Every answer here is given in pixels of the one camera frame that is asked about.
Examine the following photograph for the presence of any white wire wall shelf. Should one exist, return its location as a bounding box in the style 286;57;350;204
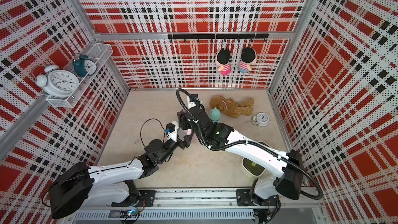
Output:
46;43;113;108

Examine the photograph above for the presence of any black hook rail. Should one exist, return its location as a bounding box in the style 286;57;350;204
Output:
167;33;269;41

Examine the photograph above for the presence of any green circuit board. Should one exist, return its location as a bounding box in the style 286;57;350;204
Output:
119;209;140;219

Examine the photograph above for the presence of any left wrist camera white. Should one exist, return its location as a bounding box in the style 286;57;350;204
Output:
165;121;179;142

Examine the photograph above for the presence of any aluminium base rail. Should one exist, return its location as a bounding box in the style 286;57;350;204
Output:
65;187;326;224

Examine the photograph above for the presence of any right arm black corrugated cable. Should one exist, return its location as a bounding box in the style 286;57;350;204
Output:
175;88;324;222

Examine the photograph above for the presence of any doll with pink dress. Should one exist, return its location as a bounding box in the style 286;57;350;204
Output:
215;48;231;76

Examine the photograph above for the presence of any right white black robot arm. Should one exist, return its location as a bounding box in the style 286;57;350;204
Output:
178;107;304;205

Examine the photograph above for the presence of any clear baby bottle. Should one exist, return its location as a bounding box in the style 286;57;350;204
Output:
183;129;194;143

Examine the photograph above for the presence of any brown plush toy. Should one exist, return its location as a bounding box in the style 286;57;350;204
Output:
209;95;255;118

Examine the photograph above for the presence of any large white alarm clock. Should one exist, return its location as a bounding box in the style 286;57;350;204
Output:
35;64;79;98

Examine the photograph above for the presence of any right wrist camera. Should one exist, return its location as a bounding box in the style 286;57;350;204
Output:
187;94;199;109

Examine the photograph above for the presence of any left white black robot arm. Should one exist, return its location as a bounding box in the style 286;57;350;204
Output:
48;135;192;219

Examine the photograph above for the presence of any teal alarm clock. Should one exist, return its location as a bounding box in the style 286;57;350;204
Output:
73;55;97;77

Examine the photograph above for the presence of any doll with striped shirt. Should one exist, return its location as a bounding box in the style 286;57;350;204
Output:
238;47;257;74

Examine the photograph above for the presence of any white bin green inside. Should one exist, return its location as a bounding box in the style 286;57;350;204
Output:
240;158;265;178

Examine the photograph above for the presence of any small white alarm clock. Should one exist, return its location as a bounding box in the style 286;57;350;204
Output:
251;113;269;127

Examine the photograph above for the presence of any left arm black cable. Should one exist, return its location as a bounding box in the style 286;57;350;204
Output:
139;118;167;147

